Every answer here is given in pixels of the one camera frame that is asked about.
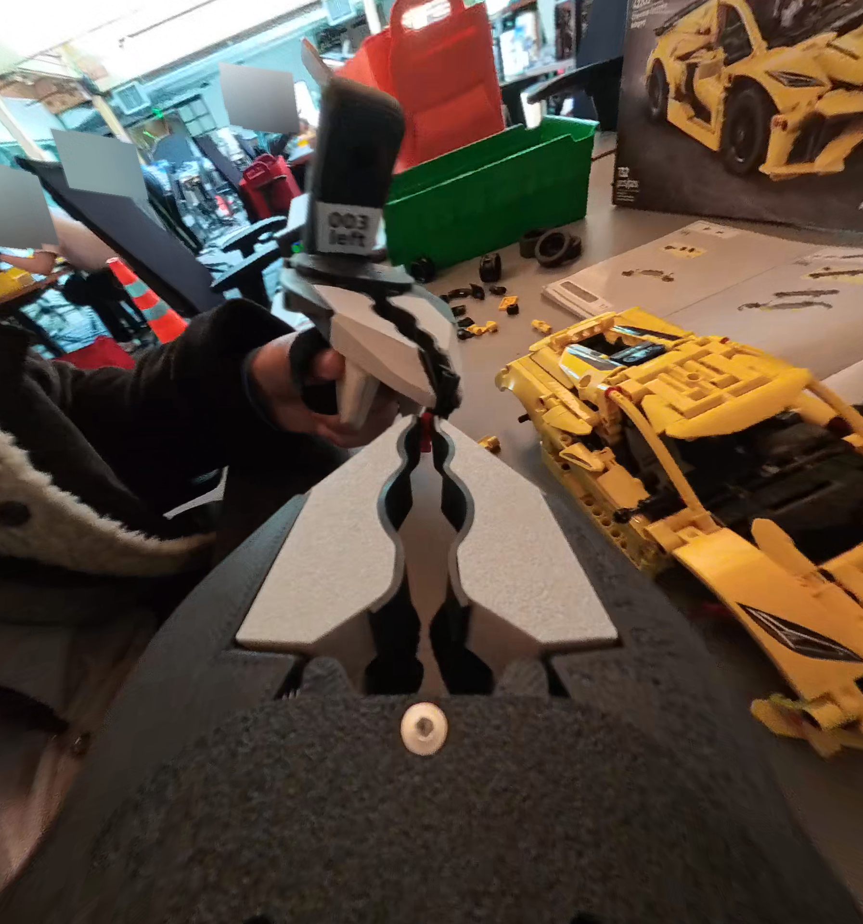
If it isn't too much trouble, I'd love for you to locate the open instruction booklet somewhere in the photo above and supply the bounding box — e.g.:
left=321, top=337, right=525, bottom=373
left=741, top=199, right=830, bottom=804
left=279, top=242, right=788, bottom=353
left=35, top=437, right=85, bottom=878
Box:
left=543, top=220, right=863, bottom=405

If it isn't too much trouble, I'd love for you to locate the pile of yellow black brick pieces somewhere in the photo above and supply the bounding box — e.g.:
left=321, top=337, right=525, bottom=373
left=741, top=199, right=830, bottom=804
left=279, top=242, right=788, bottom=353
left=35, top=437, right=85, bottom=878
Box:
left=438, top=283, right=555, bottom=342

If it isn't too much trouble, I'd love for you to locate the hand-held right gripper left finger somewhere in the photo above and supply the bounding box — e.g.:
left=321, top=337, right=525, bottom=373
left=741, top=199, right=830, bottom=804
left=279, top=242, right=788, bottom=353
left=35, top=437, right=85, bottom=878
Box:
left=235, top=417, right=414, bottom=687

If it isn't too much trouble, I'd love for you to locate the black slanted panel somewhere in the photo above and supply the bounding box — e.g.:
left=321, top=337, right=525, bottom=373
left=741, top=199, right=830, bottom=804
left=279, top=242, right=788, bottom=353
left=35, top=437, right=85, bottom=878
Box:
left=16, top=155, right=223, bottom=315

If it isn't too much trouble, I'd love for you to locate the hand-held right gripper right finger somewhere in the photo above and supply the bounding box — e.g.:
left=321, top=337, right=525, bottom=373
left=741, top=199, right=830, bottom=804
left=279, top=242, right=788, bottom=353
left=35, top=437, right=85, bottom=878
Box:
left=435, top=417, right=618, bottom=683

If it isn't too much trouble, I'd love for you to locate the green plastic bin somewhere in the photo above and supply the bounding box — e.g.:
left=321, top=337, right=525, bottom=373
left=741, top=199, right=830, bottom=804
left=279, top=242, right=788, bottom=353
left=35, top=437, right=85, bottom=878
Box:
left=384, top=115, right=600, bottom=270

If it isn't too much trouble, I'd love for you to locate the black office chair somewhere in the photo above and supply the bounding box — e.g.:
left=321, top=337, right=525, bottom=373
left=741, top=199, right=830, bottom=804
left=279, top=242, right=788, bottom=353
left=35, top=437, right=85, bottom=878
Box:
left=211, top=217, right=288, bottom=304

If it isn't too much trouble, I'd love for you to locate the person's left hand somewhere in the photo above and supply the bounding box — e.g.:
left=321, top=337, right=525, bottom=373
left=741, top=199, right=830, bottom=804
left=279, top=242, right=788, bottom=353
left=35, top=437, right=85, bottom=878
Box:
left=249, top=332, right=396, bottom=450

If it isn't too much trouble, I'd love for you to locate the orange traffic cone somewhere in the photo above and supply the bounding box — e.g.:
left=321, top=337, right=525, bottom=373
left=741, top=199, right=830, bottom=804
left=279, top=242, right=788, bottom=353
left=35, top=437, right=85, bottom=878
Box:
left=106, top=256, right=189, bottom=345

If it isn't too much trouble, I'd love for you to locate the grey desk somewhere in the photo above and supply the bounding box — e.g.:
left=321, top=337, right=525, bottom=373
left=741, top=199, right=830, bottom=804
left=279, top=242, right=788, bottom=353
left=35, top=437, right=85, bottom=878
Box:
left=207, top=130, right=863, bottom=924

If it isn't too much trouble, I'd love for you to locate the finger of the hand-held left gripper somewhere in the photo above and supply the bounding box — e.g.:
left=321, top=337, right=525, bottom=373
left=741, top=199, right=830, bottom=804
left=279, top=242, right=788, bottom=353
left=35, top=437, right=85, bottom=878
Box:
left=314, top=283, right=439, bottom=410
left=391, top=285, right=463, bottom=380

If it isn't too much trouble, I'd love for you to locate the black monitor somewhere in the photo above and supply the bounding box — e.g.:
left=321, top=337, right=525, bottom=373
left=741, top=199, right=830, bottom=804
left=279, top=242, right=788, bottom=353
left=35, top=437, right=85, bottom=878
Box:
left=525, top=0, right=631, bottom=131

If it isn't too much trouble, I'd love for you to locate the dark red bag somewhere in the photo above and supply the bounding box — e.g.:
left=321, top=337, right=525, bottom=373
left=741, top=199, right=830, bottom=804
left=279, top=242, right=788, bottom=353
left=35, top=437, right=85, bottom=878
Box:
left=238, top=155, right=294, bottom=221

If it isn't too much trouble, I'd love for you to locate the red plastic bin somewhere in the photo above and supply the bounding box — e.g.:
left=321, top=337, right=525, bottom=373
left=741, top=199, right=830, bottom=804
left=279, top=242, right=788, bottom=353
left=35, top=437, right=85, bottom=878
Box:
left=334, top=0, right=506, bottom=174

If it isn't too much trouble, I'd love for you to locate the toy car box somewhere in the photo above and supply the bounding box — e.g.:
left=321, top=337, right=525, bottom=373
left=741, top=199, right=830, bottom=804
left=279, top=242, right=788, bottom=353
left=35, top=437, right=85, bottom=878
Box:
left=612, top=0, right=863, bottom=235

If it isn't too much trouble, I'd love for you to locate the yellow toy brick car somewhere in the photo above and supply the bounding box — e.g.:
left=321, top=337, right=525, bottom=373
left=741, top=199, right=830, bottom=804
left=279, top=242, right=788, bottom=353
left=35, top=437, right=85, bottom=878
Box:
left=496, top=307, right=863, bottom=759

